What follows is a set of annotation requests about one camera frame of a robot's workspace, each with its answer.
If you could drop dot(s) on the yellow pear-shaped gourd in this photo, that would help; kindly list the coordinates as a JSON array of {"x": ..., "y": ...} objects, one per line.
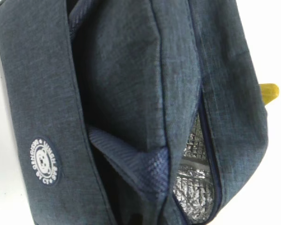
[{"x": 269, "y": 91}]

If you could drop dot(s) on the dark blue lunch bag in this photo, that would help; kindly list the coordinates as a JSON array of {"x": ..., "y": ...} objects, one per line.
[{"x": 131, "y": 112}]

